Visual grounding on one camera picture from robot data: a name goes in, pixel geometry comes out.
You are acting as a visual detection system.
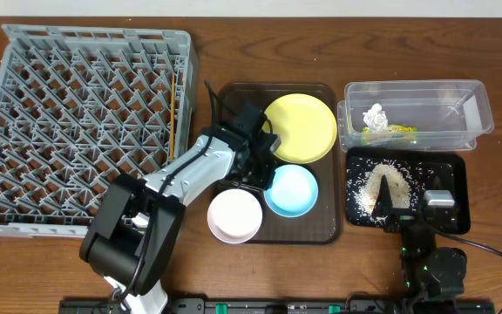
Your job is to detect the light blue bowl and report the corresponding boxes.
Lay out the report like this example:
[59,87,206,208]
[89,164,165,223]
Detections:
[263,164,319,218]

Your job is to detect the wooden chopstick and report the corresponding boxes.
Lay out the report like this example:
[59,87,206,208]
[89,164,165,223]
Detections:
[168,72,176,161]

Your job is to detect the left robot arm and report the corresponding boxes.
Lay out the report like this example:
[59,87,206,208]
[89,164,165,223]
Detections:
[79,126,281,313]

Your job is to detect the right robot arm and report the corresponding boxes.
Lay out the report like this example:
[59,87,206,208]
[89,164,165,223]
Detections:
[372,176,467,313]

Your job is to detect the black waste tray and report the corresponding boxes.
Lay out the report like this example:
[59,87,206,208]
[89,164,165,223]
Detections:
[346,147,471,235]

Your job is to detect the clear plastic waste bin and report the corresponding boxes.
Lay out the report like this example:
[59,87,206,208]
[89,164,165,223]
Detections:
[337,79,494,152]

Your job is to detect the grey dishwasher rack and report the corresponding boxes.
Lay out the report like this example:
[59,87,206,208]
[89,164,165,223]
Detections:
[0,24,199,237]

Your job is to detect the spilled rice pile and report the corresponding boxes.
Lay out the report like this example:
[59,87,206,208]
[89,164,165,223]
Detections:
[347,157,448,226]

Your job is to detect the pink bowl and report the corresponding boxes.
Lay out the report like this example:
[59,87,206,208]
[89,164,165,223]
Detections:
[207,189,263,244]

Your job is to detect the dark brown serving tray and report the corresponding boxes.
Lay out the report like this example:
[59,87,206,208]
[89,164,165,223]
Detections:
[216,83,344,244]

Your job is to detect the yellow plate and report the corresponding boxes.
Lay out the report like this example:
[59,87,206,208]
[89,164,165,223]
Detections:
[263,93,337,164]

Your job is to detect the yellow green wrapper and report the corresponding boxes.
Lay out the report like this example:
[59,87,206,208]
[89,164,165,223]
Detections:
[362,125,417,133]

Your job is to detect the crumpled white paper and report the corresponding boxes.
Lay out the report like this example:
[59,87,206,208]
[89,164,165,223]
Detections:
[363,103,388,133]

